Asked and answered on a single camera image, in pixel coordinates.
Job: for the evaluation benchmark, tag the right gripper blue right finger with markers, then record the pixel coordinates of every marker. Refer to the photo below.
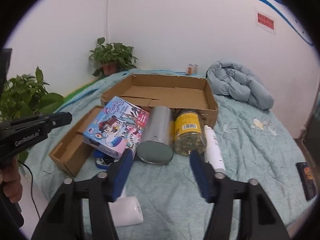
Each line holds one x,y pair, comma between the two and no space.
259,218

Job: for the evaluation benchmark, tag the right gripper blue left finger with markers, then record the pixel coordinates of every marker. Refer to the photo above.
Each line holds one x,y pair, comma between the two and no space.
63,217

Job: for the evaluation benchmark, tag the white handheld device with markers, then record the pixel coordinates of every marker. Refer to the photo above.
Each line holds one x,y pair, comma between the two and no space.
126,211

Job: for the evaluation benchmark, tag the blue stapler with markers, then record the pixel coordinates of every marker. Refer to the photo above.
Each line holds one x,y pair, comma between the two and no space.
102,160

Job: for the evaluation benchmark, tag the white spray bottle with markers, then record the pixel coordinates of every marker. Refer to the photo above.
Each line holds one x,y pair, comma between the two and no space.
212,153

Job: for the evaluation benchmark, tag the colourful cartoon game box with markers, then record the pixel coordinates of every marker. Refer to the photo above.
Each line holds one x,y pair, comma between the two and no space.
118,126

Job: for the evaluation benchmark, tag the yellow label glass jar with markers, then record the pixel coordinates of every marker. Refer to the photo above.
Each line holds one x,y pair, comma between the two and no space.
189,133

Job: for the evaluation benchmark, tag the silver metal tin can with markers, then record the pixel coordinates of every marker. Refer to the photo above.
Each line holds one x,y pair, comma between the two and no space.
156,144

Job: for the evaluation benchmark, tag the person's left hand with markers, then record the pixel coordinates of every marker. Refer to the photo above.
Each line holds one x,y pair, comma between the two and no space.
11,179

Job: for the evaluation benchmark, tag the large leaf green plant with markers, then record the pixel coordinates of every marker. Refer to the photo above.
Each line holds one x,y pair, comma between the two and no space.
25,96

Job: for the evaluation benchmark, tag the dark smartphone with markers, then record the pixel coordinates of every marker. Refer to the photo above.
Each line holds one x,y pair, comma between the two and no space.
307,180

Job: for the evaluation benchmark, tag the potted green plant red pot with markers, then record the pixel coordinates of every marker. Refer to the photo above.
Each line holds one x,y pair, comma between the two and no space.
110,58

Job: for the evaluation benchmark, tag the light blue folded jacket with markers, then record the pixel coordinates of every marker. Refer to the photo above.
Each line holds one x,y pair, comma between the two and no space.
237,81

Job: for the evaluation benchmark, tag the large shallow cardboard box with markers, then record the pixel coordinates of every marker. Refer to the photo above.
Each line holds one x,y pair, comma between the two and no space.
175,92

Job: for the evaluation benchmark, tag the red wall notice sign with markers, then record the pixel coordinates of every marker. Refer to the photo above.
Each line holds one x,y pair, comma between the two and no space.
265,22

